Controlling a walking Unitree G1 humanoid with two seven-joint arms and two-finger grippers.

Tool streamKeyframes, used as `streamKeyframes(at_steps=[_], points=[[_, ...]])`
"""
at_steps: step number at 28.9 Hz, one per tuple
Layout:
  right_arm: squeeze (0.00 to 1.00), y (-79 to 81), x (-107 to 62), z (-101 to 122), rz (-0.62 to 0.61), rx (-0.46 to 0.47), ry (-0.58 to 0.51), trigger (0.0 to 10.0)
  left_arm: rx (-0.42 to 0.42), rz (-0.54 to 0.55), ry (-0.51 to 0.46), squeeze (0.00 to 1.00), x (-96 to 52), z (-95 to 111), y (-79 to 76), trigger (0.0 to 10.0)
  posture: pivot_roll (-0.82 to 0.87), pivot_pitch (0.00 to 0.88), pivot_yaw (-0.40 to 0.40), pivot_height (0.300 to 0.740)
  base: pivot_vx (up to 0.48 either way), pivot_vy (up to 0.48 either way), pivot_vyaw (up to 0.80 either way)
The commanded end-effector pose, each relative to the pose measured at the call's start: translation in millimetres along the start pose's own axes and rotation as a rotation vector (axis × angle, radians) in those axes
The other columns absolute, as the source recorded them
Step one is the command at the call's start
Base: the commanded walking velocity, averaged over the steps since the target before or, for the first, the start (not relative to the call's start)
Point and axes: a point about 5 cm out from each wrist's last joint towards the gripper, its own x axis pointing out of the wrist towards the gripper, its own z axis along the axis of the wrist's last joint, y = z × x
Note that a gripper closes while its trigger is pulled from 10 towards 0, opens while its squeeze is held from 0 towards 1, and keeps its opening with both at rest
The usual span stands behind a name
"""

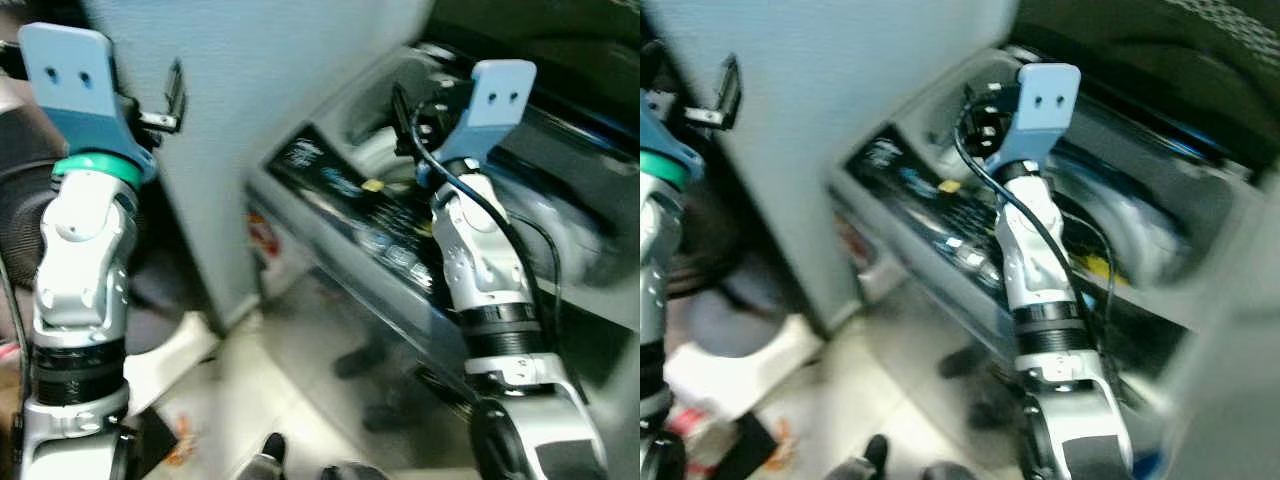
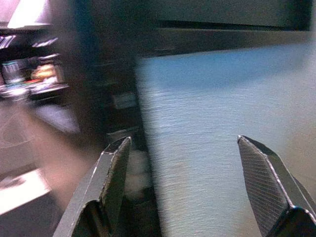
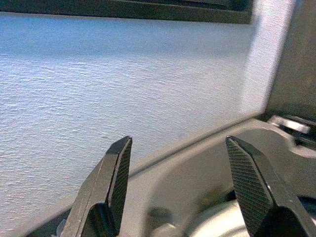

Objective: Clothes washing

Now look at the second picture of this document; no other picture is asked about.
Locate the white lampshade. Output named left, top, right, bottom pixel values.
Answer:
left=6, top=0, right=54, bottom=29

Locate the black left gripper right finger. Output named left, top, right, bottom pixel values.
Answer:
left=237, top=134, right=316, bottom=237

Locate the dark shelf unit with items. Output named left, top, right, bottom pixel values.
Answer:
left=0, top=27, right=71, bottom=102

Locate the dark cabinet with white label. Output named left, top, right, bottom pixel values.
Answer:
left=59, top=0, right=162, bottom=237

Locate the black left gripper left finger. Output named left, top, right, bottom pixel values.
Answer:
left=52, top=136, right=132, bottom=237

